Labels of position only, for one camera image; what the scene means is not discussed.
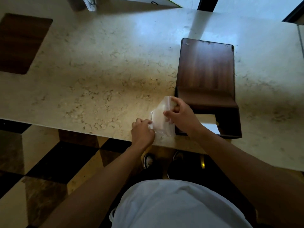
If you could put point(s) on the person's shoe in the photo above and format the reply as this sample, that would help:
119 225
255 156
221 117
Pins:
148 160
177 156

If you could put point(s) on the person's left hand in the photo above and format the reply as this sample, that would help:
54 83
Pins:
142 135

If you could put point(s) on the person's right forearm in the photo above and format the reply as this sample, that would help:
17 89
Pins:
249 178

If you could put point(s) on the dark wooden counter panel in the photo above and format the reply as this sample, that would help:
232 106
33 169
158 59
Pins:
21 42

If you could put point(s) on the white printed paper cup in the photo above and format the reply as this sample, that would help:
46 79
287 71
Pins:
89 3

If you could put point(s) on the person's left forearm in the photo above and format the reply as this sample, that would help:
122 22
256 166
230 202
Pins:
95 192

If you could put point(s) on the person's white shirt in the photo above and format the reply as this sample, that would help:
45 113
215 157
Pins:
178 206

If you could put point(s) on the person's right shoe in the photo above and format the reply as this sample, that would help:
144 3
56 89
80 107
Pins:
177 156

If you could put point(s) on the brown wooden board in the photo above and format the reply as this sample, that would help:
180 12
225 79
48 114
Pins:
206 66

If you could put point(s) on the dark window frame post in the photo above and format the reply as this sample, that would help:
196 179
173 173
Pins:
207 3
295 11

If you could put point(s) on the white sign board yellow edge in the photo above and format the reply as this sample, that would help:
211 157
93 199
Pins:
142 0

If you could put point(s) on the clear plastic bag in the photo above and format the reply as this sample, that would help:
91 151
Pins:
164 131

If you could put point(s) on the dark wooden tissue box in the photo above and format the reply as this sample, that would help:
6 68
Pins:
228 118

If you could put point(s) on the person's left shoe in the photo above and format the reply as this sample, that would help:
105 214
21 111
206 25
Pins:
148 160

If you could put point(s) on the person's right hand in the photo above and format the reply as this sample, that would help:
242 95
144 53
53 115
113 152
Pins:
185 118

